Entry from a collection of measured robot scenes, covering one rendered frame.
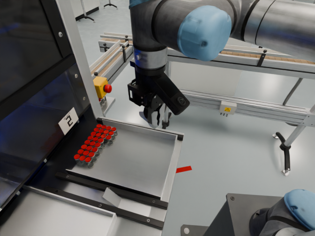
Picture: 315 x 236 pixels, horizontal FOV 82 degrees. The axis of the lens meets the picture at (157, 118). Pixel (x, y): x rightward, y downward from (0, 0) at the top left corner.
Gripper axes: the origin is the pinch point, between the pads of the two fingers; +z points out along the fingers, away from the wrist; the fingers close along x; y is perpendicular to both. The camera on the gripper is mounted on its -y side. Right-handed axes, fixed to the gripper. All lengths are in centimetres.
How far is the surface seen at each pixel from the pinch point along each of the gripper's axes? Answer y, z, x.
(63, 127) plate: 27.9, 5.9, 16.5
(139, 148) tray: 9.2, 19.4, -0.4
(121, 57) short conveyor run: 66, 15, -44
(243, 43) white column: 20, 27, -154
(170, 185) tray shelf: -9.6, 19.5, 4.5
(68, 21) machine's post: 35.7, -22.3, -0.8
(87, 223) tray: 2.7, 19.5, 29.2
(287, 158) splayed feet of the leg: -58, 96, -113
